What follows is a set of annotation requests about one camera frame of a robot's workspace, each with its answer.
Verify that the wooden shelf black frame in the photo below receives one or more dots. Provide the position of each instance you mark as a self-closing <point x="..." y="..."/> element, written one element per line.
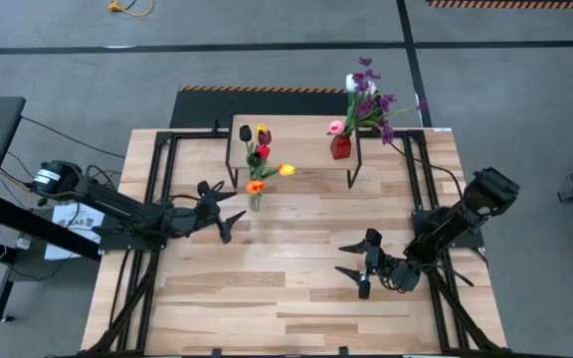
<point x="306" y="144"/>

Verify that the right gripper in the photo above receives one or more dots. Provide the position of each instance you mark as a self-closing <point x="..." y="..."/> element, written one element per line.
<point x="393" y="271"/>

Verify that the dark red artificial tulip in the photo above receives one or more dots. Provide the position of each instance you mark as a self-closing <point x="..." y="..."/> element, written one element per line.
<point x="265" y="138"/>

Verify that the orange black hazard tape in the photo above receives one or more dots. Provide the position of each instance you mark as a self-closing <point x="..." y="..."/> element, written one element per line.
<point x="515" y="4"/>

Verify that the purple artificial flower bunch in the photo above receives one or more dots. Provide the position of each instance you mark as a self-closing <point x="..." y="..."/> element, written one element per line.
<point x="366" y="107"/>

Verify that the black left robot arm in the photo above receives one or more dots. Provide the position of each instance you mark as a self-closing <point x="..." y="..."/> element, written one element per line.
<point x="117" y="206"/>

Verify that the red ribbed glass vase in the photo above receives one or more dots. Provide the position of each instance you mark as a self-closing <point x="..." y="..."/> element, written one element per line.
<point x="340" y="147"/>

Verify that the black hazard-edged floor mat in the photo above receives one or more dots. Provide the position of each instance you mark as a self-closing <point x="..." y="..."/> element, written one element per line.
<point x="266" y="107"/>

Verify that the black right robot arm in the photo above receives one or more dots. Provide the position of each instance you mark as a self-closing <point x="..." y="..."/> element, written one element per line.
<point x="445" y="226"/>

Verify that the white printed paper sheet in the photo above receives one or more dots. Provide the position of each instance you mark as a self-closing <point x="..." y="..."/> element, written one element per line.
<point x="62" y="248"/>

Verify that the clear glass vase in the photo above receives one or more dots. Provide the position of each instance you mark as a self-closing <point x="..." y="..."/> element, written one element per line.
<point x="254" y="203"/>

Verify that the black aluminium rig frame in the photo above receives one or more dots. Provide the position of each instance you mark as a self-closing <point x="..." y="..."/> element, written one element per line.
<point x="159" y="164"/>

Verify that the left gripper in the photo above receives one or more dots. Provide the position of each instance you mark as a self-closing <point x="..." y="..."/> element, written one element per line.
<point x="197" y="216"/>

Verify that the white blue-tinted artificial tulip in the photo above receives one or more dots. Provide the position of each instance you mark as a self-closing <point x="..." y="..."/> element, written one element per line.
<point x="350" y="82"/>

